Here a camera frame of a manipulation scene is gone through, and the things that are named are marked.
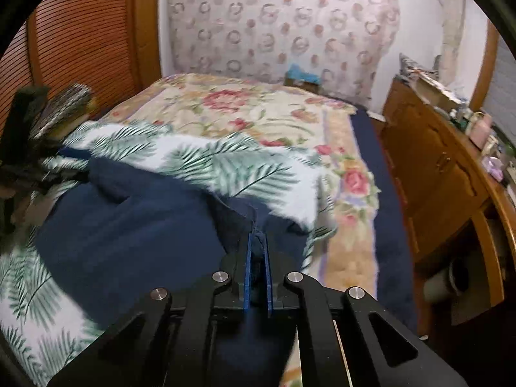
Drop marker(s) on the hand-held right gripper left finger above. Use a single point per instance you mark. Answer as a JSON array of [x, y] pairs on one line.
[[246, 270]]

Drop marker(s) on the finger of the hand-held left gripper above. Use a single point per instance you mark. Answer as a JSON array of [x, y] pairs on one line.
[[26, 105]]

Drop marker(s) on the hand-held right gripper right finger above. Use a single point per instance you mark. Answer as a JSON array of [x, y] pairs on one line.
[[268, 274]]

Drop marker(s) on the navy printed t-shirt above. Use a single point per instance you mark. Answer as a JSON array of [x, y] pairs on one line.
[[141, 229]]

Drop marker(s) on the brown louvered wardrobe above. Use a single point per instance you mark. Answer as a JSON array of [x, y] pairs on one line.
[[80, 28]]

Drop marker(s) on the palm-leaf print sheet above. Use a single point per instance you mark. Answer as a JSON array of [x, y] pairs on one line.
[[201, 161]]

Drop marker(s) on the navy bedsheet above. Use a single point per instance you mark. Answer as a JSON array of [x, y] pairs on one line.
[[387, 193]]

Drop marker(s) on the floral blanket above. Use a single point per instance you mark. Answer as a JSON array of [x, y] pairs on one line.
[[242, 105]]

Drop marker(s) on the grey rolled tube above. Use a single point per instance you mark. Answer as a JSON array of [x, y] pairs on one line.
[[443, 282]]

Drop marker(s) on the wooden sideboard cabinet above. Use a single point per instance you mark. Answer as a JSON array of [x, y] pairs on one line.
[[427, 161]]

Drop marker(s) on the open cardboard box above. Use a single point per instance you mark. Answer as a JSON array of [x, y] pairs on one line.
[[437, 90]]

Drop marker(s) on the purple tissue pack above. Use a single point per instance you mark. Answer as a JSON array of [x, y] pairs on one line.
[[495, 167]]

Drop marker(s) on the circle-patterned sheer curtain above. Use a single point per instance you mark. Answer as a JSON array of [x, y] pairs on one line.
[[282, 20]]

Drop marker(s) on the patterned bag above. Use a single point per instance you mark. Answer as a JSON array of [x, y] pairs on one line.
[[415, 66]]

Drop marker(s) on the pink bottle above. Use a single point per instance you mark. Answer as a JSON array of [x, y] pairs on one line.
[[481, 131]]

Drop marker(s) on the grey window blind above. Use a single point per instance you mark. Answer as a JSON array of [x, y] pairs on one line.
[[504, 88]]

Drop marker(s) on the blue object by wall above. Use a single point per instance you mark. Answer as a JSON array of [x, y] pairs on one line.
[[302, 74]]

